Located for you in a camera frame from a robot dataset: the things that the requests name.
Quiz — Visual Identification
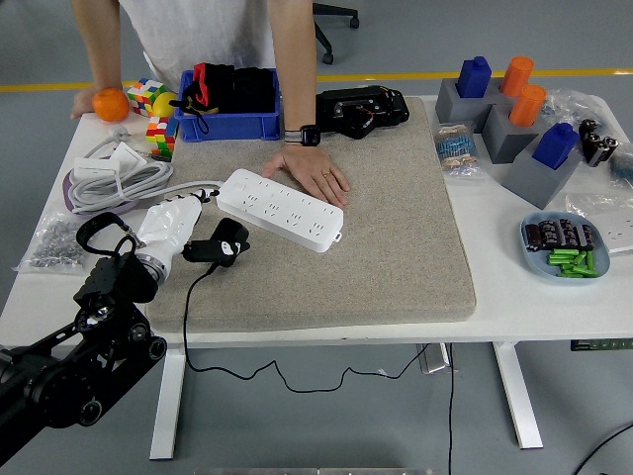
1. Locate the person's right hand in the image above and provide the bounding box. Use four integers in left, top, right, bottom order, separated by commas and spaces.
70, 82, 105, 121

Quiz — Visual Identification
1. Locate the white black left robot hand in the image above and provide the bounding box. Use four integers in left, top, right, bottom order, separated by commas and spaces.
136, 186, 252, 272

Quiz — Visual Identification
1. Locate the person's left hand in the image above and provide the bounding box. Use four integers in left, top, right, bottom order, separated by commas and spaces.
260, 145, 351, 208

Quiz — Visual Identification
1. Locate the white power strip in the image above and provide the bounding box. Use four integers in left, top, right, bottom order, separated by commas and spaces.
217, 167, 345, 254

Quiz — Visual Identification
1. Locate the black plug adapter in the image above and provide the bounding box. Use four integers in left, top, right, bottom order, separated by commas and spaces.
211, 216, 250, 269

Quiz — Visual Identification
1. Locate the orange fruit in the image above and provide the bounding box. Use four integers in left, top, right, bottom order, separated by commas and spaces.
91, 87, 131, 124

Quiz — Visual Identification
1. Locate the black wristwatch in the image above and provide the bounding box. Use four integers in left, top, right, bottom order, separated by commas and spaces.
283, 124, 321, 148

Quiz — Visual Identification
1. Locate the white flat box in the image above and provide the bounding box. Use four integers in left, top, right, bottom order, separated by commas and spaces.
73, 156, 125, 182

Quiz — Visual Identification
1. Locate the yellow ball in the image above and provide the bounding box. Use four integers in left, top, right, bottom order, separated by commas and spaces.
151, 91, 178, 118

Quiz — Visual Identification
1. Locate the blue plastic bin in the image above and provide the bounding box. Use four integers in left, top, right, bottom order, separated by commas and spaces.
176, 67, 282, 143

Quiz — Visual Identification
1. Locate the tall multicolour puzzle cube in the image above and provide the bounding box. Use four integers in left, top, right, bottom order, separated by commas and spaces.
145, 116, 179, 162

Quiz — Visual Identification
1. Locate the grey-brown felt mat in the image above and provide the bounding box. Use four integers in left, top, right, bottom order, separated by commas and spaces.
144, 96, 478, 333

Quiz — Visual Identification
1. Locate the black device housing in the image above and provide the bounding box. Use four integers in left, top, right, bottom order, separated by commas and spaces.
315, 84, 410, 141

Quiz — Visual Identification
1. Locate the black foam block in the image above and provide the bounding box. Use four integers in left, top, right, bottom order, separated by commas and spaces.
231, 66, 277, 114

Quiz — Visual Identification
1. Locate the clear bag of screws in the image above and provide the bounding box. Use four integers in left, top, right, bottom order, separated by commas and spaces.
13, 212, 103, 274

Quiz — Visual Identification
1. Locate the black red fabric pouch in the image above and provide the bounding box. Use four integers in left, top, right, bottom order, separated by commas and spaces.
169, 61, 236, 135

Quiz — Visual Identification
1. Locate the person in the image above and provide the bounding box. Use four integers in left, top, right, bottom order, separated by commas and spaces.
70, 0, 351, 208

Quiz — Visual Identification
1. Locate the clear bag of resistors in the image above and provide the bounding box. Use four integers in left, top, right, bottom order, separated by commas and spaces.
433, 122, 481, 180

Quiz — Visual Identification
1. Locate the grey block holder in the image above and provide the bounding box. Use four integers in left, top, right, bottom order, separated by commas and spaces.
482, 103, 543, 165
500, 142, 584, 211
434, 77, 510, 134

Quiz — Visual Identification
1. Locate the black office chair base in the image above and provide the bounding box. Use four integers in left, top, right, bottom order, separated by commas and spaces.
312, 2, 360, 65

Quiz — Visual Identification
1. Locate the white table leg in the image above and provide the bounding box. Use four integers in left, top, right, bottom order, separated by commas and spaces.
148, 348, 188, 461
492, 341, 544, 450

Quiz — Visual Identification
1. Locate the blue bottle-shaped block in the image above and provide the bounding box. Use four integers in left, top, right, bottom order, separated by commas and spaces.
531, 122, 581, 171
455, 55, 494, 99

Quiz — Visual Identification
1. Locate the orange cylinder block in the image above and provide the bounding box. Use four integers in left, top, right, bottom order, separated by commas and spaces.
499, 55, 536, 98
508, 83, 548, 128

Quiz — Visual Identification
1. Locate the silver box under table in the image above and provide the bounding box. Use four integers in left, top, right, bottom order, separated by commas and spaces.
416, 342, 455, 375

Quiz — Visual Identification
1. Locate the light blue plate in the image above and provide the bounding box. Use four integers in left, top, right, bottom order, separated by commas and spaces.
519, 211, 611, 283

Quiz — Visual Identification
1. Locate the crumpled clear plastic bag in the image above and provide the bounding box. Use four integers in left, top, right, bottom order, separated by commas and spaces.
541, 87, 612, 131

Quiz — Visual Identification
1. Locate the black cylinder cell bundle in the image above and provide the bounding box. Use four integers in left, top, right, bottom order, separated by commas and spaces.
578, 118, 620, 168

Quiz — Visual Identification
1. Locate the bag of blue components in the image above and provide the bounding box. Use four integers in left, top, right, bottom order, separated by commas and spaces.
608, 142, 633, 189

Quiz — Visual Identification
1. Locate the table height control panel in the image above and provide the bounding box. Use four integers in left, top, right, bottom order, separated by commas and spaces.
570, 337, 633, 352

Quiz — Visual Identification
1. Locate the white power strip cord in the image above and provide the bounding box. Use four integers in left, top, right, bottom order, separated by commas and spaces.
67, 124, 224, 215

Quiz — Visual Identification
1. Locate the white wall switch plate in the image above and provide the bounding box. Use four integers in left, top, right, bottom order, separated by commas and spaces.
109, 142, 149, 174

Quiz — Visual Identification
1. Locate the purple ring plate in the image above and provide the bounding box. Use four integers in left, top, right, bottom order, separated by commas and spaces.
62, 172, 144, 217

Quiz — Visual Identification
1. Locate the thin black plug cord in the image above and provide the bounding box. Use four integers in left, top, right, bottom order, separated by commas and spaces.
182, 261, 431, 395

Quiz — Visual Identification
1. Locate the black hanging cable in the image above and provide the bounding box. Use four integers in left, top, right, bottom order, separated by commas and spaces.
446, 342, 456, 475

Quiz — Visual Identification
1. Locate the black floor cable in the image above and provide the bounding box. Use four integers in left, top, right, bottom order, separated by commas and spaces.
573, 423, 633, 475

